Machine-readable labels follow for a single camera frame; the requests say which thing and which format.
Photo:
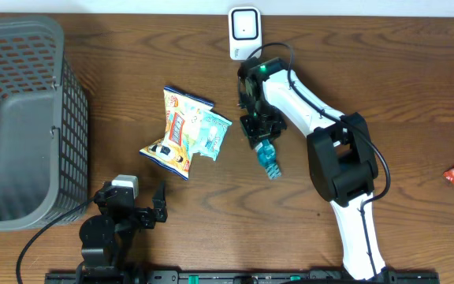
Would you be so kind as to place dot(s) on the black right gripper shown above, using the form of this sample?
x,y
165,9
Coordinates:
x,y
254,135

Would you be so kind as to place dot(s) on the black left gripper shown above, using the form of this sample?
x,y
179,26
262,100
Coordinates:
x,y
146,217

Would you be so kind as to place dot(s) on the blue mouthwash bottle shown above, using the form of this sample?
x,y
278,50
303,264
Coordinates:
x,y
267,158

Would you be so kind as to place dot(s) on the light blue snack packet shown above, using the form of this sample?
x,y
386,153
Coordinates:
x,y
211,134

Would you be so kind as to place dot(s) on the yellow snack chip bag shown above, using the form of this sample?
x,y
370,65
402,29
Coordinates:
x,y
184,115

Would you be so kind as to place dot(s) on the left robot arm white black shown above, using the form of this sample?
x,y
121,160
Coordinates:
x,y
107,237

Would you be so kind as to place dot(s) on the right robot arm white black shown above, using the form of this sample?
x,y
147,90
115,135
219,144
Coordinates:
x,y
343,162

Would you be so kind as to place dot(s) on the white barcode scanner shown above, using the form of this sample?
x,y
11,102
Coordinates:
x,y
245,32

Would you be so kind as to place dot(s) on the grey plastic basket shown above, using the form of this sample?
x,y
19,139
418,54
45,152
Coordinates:
x,y
43,127

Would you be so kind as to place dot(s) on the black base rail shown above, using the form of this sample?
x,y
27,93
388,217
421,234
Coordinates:
x,y
314,276

